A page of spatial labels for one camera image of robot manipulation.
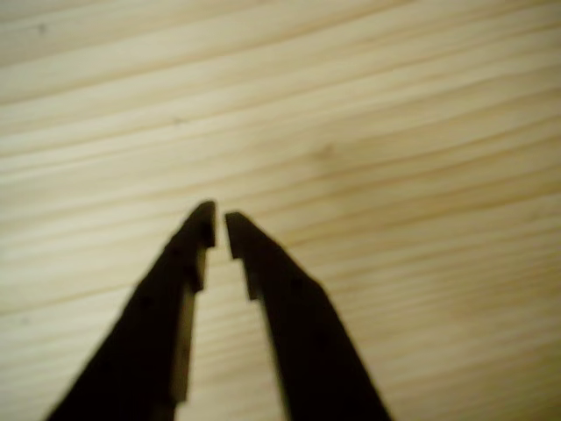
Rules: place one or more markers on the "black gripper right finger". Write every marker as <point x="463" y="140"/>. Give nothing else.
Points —
<point x="307" y="342"/>

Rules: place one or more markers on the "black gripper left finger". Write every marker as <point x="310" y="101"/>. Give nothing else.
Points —
<point x="144" y="333"/>

